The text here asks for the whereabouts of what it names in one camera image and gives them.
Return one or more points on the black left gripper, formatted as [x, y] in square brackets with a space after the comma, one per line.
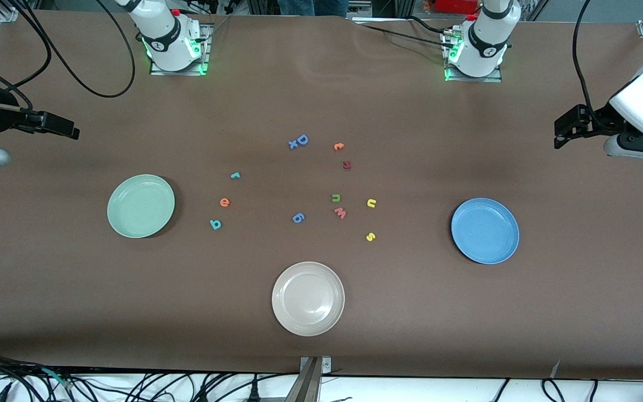
[601, 121]

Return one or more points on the orange foam letter e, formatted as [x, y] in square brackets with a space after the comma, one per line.
[224, 202]

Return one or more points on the teal foam letter d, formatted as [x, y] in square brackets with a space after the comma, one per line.
[216, 225]

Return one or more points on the yellow foam letter u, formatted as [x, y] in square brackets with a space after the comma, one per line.
[368, 203]

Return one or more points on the yellow foam letter s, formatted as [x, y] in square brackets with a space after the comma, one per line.
[370, 237]

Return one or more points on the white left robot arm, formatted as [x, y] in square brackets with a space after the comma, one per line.
[486, 44]

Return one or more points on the light green plate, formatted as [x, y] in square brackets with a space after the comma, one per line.
[140, 206]

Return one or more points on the blue plate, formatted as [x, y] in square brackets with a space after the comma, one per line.
[485, 230]

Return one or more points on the red box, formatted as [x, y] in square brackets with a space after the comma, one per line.
[455, 5]

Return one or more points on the orange foam letter t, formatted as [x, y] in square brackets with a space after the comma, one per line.
[338, 147]

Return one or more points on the blue foam letter D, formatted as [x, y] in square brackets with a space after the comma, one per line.
[299, 138]

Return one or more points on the pink foam letter w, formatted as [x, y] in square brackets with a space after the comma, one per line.
[340, 213]

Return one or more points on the blue foam digit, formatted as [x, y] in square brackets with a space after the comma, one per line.
[295, 216]

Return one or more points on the person in blue jeans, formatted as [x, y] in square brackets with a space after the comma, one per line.
[313, 6]

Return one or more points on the beige plate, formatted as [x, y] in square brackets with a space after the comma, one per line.
[308, 298]

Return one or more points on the black power plug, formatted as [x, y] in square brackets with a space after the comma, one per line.
[253, 394]

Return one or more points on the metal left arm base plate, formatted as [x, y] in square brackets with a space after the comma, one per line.
[489, 80]

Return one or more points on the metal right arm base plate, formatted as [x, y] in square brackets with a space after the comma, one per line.
[179, 72]

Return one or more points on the metal table bracket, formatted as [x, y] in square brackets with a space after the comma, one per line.
[310, 385]

